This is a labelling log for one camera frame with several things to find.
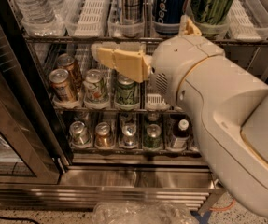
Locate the blue pepsi can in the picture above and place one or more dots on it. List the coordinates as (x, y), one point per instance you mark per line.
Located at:
(167, 15)

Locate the gold can rear left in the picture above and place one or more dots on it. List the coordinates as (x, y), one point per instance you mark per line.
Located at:
(70, 63)

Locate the small green silver can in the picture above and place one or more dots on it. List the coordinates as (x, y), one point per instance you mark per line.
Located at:
(79, 133)

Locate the stainless steel display fridge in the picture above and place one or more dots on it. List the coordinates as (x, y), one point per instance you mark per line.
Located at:
(90, 174)

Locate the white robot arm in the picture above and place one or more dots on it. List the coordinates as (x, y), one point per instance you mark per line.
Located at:
(228, 106)

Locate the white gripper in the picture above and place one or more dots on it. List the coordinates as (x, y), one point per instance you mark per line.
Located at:
(177, 65)

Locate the green can front middle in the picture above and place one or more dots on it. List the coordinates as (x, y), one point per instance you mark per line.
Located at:
(126, 91)

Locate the gold can front left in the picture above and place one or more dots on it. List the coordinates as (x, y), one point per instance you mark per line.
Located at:
(63, 86)

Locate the small green can bottom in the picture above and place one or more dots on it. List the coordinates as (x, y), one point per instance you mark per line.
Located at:
(153, 136)

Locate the small gold can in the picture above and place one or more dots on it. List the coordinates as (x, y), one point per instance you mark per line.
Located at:
(103, 135)

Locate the white green patterned can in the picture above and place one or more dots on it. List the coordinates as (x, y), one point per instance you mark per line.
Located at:
(95, 86)

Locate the silver blue redbull can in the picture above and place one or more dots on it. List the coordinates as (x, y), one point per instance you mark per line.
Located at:
(131, 11)

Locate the clear plastic bag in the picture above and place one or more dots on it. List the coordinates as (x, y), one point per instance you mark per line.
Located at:
(142, 213)

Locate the clear water bottle front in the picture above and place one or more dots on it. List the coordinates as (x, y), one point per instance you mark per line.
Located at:
(36, 11)

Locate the tall green can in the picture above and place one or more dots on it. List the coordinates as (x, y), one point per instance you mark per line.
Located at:
(210, 13)

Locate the brown bottle white cap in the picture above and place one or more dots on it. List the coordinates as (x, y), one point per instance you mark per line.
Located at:
(180, 134)

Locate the blue tape on floor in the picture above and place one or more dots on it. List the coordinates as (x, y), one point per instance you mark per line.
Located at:
(202, 218)

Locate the left glass fridge door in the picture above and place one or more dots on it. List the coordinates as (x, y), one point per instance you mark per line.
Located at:
(25, 158)

